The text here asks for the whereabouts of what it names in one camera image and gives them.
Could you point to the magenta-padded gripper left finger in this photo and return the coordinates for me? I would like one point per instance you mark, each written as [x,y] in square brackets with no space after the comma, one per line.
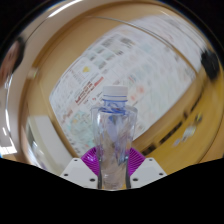
[77,170]

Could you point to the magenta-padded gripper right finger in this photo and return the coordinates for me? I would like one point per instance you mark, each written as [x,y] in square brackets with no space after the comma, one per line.
[148,170]

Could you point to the clear plastic water bottle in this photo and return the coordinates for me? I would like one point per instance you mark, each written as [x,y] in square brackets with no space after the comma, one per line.
[114,140]

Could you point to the marker pen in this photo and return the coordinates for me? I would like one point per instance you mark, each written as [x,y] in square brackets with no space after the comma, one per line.
[186,133]

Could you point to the small black handheld device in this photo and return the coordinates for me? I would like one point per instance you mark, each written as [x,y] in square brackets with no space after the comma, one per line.
[199,118]

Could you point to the person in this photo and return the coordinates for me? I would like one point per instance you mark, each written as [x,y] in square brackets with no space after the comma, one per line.
[10,60]

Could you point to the large printed wall poster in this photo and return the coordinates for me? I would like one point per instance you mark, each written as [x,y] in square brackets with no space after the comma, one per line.
[133,60]

